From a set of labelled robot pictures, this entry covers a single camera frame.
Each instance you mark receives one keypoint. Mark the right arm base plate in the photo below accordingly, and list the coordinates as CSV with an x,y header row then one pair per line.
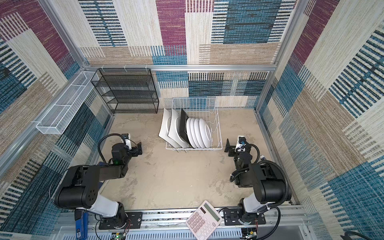
x,y
234,217

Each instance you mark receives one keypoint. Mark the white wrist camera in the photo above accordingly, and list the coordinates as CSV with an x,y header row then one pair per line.
x,y
240,145
127,139

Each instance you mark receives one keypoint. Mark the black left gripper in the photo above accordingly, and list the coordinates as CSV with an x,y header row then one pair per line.
x,y
135,149

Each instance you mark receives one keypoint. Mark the white wire dish rack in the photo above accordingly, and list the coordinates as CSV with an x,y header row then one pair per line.
x,y
201,108

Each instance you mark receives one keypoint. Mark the black mesh shelf rack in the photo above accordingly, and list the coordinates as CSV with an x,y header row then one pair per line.
x,y
126,91

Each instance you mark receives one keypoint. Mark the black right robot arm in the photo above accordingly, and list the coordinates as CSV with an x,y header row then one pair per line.
x,y
267,179

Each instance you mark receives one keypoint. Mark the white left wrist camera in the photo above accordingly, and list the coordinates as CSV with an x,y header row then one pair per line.
x,y
127,139

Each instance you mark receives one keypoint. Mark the aluminium front rail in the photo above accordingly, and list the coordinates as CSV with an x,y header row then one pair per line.
x,y
171,224

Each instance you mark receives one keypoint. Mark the black square plate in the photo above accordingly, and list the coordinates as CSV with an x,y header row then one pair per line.
x,y
183,129

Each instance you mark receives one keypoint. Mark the pink calculator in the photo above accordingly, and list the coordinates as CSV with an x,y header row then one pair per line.
x,y
203,221

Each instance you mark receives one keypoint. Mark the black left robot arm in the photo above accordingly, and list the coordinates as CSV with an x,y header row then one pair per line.
x,y
79,188

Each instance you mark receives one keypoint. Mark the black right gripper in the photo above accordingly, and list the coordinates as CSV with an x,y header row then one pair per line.
x,y
231,149

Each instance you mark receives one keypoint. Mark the blue utility tool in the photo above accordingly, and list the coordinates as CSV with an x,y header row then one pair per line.
x,y
81,218

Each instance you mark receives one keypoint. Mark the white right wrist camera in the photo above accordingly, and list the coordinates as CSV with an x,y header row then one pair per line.
x,y
240,145

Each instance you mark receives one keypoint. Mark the white wire wall basket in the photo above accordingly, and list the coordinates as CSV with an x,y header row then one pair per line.
x,y
60,115

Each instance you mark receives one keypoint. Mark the white square plate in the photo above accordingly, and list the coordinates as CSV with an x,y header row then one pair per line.
x,y
174,130
164,127

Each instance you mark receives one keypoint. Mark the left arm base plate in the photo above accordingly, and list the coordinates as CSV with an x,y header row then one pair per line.
x,y
130,220

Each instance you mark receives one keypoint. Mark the white round plate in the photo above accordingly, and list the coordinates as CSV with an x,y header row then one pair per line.
x,y
199,131
189,133
195,129
205,133

